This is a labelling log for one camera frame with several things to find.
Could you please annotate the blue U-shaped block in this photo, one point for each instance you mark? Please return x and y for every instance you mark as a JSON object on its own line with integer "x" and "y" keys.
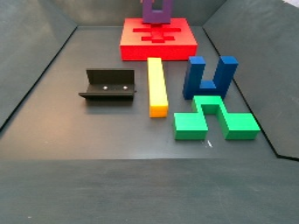
{"x": 218, "y": 85}

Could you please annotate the yellow long block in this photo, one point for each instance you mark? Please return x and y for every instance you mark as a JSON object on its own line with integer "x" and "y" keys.
{"x": 157, "y": 88}

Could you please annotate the purple U-shaped block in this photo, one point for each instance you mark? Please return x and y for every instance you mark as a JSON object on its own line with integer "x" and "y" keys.
{"x": 157, "y": 16}

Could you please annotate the red board with cutouts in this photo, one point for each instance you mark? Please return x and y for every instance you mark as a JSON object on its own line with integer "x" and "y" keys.
{"x": 168, "y": 41}

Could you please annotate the green S-shaped block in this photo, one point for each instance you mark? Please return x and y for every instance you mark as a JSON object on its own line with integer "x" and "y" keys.
{"x": 237, "y": 126}

